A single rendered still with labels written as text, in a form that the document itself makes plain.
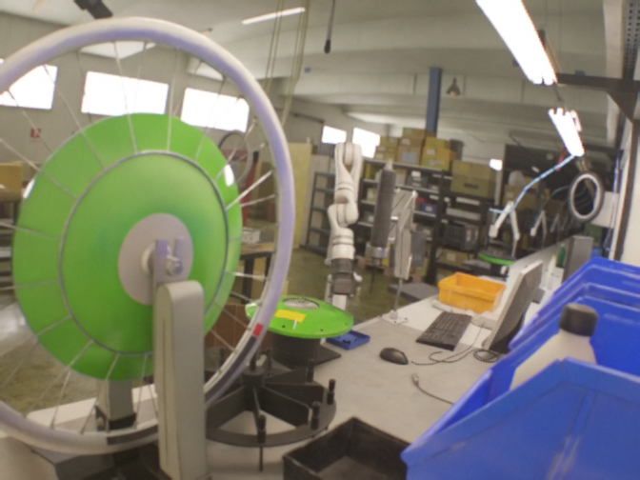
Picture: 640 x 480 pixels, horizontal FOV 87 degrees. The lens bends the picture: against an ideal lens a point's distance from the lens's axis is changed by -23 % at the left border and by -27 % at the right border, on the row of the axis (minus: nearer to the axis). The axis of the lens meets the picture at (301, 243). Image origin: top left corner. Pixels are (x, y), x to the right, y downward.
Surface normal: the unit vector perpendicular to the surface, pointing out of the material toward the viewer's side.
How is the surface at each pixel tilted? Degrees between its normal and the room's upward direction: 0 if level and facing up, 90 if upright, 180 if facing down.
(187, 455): 87
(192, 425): 87
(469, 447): 92
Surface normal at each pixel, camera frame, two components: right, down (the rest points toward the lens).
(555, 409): -0.66, 0.08
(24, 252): 0.47, 0.16
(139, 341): 0.70, 0.43
